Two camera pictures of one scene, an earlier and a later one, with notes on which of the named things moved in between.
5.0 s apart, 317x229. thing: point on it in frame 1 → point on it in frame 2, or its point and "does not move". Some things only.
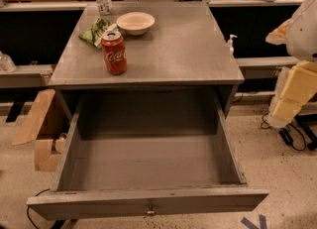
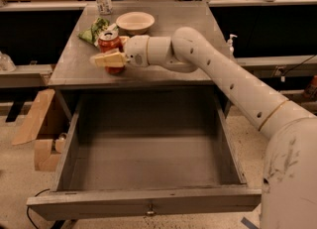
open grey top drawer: (147, 155) does not move
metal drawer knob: (151, 211) does not move
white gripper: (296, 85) → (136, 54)
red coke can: (114, 53) does not move
